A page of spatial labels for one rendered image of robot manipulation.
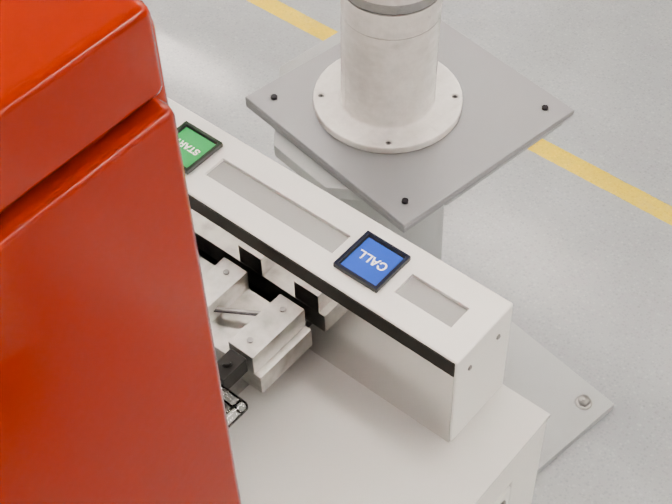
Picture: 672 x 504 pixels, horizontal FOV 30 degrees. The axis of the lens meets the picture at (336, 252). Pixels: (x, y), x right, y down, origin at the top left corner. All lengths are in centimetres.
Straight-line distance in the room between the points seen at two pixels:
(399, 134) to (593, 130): 129
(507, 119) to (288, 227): 41
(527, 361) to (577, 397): 12
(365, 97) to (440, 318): 40
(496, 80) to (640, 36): 143
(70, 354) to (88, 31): 6
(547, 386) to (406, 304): 113
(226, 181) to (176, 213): 114
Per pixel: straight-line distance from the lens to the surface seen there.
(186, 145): 139
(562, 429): 229
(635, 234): 261
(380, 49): 148
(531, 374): 235
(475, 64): 167
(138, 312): 22
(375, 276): 125
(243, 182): 135
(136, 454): 25
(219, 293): 132
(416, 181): 151
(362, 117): 156
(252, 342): 127
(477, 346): 121
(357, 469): 129
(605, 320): 246
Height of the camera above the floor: 193
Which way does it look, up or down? 50 degrees down
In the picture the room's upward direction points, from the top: 2 degrees counter-clockwise
